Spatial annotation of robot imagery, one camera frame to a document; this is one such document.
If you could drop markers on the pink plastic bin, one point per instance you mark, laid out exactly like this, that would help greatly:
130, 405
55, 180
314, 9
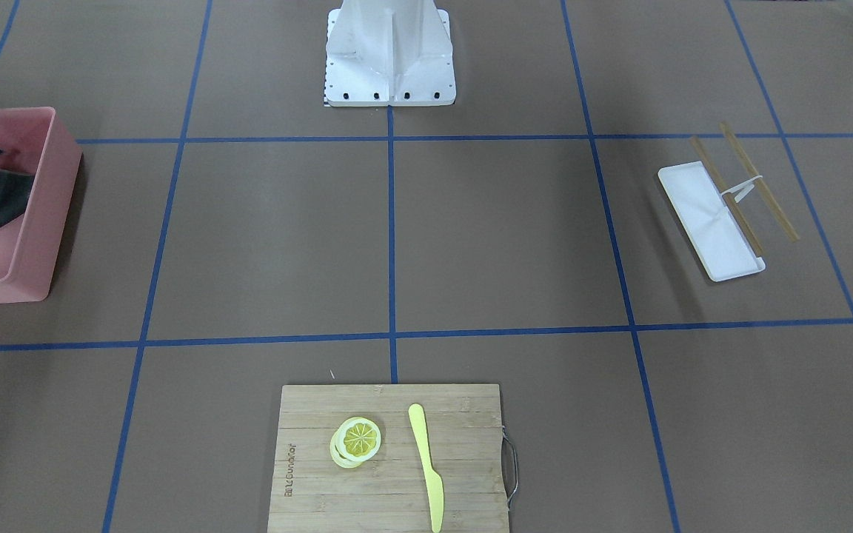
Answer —
39, 162

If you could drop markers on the bamboo cutting board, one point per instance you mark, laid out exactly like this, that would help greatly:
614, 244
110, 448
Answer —
387, 493

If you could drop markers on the yellow plastic knife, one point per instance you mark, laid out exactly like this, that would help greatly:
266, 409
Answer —
432, 480

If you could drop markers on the white rectangular tray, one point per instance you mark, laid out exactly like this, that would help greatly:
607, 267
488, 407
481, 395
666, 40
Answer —
720, 244

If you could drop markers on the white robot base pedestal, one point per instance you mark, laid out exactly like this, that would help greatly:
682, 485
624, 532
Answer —
389, 53

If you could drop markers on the yellow lemon slice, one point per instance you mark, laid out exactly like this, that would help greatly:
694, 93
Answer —
354, 442

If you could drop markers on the wooden chopstick pair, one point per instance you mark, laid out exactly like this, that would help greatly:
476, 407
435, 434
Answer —
731, 197

